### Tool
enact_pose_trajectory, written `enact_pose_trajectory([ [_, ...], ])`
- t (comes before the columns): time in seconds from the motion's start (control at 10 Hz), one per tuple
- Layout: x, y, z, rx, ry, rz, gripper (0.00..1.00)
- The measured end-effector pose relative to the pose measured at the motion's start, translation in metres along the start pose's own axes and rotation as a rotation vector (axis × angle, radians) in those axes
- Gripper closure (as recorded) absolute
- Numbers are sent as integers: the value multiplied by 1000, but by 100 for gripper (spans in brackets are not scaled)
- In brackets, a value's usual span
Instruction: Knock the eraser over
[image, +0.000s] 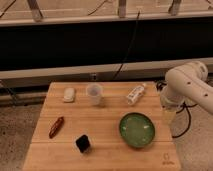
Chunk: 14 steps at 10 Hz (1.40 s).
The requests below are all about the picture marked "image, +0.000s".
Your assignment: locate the clear plastic cup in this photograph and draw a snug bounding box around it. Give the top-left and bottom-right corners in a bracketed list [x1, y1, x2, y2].
[86, 83, 103, 106]

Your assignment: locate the black hanging cable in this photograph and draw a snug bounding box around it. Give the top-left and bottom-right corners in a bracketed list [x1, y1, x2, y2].
[111, 11, 141, 81]

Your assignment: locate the green round plate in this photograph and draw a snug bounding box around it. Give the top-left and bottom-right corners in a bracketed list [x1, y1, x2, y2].
[119, 112, 155, 148]

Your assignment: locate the white plastic bottle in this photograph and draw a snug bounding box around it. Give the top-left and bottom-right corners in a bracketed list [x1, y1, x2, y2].
[126, 84, 146, 105]

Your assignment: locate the wooden board table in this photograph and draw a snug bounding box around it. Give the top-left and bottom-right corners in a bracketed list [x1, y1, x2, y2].
[23, 82, 181, 171]

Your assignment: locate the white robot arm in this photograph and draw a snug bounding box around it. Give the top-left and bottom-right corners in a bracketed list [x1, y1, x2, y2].
[160, 61, 213, 124]

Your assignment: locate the black eraser block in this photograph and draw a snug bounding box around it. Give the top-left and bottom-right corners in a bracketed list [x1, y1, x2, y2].
[75, 135, 91, 153]

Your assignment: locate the brown oblong case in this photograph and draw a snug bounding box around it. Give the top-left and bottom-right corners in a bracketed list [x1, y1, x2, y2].
[49, 117, 64, 139]

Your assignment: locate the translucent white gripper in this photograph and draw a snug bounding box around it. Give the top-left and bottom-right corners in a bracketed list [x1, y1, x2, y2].
[160, 87, 183, 125]

